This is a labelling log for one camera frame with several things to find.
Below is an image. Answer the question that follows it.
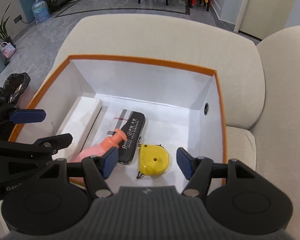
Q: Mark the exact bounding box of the white flat box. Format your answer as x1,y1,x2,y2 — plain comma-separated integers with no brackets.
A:
52,96,103,161

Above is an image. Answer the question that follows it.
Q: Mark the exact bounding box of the black trash bag bin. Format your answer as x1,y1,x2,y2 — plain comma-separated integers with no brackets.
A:
0,72,31,105

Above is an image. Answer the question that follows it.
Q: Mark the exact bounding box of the black plaid zip case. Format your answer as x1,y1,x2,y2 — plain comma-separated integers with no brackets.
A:
107,109,146,165

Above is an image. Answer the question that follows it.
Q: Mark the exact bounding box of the yellow tape measure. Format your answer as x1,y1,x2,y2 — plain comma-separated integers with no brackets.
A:
136,144,170,179

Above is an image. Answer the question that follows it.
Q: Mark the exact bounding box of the orange storage box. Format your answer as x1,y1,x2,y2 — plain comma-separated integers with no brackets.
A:
0,54,228,240

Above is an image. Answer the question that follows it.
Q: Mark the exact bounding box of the green potted plant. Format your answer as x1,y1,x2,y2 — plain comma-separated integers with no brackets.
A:
0,3,15,47

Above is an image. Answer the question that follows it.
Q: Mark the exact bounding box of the beige sofa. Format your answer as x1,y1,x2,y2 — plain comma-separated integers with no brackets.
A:
0,13,300,240

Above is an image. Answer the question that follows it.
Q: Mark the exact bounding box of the pink checkered bag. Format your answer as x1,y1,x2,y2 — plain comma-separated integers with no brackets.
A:
0,42,16,59

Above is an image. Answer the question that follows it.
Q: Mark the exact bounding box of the pink bottle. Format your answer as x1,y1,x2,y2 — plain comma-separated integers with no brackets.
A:
70,128,127,179

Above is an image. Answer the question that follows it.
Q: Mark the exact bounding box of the blue water jug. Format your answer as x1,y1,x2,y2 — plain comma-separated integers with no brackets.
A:
32,0,50,24

